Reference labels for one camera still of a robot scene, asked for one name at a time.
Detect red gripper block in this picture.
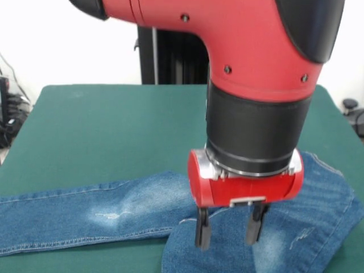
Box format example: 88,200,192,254
187,148,305,251

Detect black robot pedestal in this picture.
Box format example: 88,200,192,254
133,24,213,85

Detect blue denim jeans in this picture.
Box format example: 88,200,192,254
0,150,364,273

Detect dark green table cloth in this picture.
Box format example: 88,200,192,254
0,84,364,273

